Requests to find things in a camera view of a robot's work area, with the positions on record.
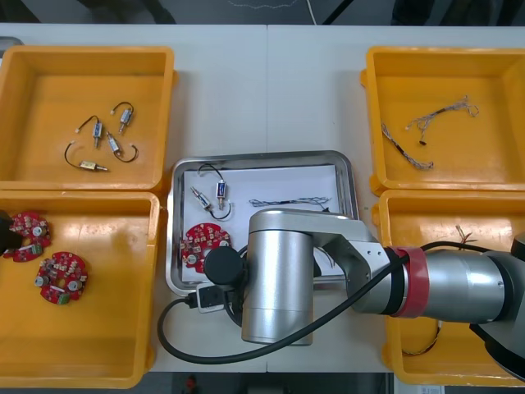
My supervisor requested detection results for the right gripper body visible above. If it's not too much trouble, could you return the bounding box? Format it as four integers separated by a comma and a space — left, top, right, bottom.
223, 282, 246, 309

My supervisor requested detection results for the round red circuit board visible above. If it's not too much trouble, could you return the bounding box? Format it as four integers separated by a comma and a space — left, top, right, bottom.
181, 221, 234, 275
34, 250, 90, 307
8, 211, 53, 263

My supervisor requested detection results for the white label metal solenoid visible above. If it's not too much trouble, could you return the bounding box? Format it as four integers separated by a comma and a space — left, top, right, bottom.
105, 131, 139, 163
189, 186, 235, 221
110, 101, 135, 135

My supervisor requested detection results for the blue label metal solenoid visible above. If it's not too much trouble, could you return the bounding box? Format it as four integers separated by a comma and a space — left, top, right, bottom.
73, 112, 103, 147
198, 163, 231, 208

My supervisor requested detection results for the blue-white twisted wire harness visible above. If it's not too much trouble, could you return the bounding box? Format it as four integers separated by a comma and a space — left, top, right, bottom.
404, 95, 480, 147
248, 195, 334, 214
380, 121, 435, 171

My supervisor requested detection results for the brass colour metal solenoid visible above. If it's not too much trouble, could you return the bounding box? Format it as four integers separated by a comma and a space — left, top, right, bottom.
63, 141, 111, 173

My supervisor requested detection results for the white paper sheet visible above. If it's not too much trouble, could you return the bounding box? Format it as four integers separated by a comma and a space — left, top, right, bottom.
180, 163, 349, 284

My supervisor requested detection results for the yellow-orange plastic bin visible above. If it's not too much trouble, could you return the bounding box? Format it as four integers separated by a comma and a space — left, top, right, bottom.
371, 188, 525, 387
0, 189, 168, 390
359, 45, 525, 196
0, 44, 178, 193

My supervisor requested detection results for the steel tray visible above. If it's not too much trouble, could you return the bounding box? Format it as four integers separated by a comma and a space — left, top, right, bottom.
165, 149, 363, 297

